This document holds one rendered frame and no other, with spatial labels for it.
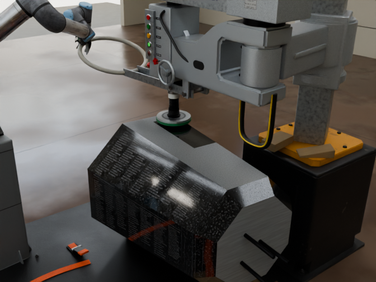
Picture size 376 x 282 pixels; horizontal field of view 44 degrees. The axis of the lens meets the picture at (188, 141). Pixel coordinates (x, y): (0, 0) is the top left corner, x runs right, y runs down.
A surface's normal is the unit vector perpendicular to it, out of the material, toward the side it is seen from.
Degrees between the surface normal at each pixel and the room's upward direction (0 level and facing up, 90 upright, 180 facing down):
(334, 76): 90
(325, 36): 90
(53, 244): 0
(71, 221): 0
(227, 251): 90
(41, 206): 0
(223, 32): 90
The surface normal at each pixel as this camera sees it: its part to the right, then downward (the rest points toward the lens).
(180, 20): 0.65, 0.32
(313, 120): -0.38, 0.37
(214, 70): -0.76, 0.26
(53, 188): 0.02, -0.91
